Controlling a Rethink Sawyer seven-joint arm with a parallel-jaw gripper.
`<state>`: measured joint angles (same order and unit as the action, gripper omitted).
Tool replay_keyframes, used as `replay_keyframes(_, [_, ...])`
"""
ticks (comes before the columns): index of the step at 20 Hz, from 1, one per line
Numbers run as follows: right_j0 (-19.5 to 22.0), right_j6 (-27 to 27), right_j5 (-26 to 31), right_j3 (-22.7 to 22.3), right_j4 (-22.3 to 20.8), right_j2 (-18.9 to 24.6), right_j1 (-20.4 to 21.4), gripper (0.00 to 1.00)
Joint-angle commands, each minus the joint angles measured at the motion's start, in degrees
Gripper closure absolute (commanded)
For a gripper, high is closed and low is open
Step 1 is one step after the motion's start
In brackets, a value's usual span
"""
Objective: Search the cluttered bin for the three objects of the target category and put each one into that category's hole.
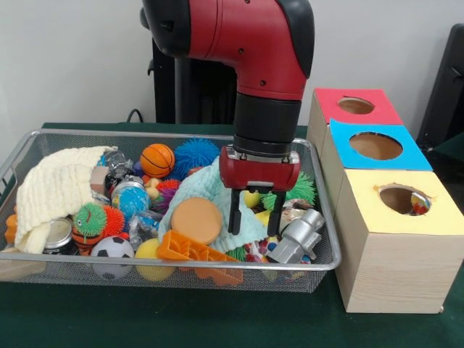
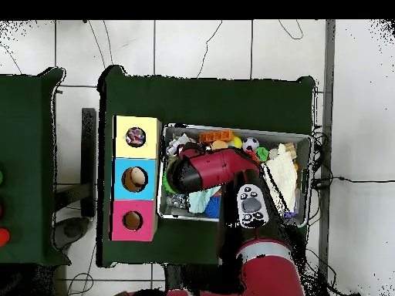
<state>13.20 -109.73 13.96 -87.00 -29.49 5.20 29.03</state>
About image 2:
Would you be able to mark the light blue cloth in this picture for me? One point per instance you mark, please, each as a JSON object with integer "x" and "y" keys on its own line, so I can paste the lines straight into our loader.
{"x": 200, "y": 200}

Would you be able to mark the multicolour spotted cloth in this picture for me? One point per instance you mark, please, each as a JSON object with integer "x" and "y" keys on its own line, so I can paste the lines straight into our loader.
{"x": 135, "y": 137}

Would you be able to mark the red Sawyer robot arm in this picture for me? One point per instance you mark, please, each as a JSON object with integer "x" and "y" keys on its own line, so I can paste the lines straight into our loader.
{"x": 222, "y": 166}

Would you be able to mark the wooden box with three holes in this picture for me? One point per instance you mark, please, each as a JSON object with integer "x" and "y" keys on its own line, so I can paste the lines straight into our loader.
{"x": 135, "y": 154}

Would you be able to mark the clear mesh bin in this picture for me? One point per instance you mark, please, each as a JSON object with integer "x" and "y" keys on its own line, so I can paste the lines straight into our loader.
{"x": 172, "y": 212}

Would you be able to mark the silver robot toy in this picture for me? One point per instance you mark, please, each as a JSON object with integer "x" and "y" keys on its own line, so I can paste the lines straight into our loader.
{"x": 177, "y": 143}

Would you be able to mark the tan toy burger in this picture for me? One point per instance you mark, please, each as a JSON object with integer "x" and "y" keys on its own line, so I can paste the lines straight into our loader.
{"x": 219, "y": 145}

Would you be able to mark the orange plastic block toy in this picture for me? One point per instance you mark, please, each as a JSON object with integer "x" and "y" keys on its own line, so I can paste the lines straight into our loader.
{"x": 216, "y": 135}

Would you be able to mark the green spiky ball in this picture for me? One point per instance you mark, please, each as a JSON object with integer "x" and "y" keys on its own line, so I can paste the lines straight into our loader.
{"x": 167, "y": 185}

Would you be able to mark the dark green table cloth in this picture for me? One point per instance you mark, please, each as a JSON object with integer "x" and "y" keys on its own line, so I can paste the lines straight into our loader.
{"x": 24, "y": 154}
{"x": 216, "y": 101}

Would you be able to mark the small soccer ball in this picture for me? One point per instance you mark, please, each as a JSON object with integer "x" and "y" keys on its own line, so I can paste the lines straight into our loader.
{"x": 250, "y": 145}

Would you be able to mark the cream white cloth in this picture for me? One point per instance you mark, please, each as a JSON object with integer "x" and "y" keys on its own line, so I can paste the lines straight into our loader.
{"x": 284, "y": 175}

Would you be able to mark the black flat stand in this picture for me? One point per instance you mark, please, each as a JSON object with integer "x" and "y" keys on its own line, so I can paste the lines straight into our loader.
{"x": 89, "y": 154}

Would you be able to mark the grey round base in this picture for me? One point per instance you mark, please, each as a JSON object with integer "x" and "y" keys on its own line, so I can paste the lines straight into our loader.
{"x": 71, "y": 231}

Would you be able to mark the red round object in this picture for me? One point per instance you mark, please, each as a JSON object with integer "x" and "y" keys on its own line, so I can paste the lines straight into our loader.
{"x": 3, "y": 237}

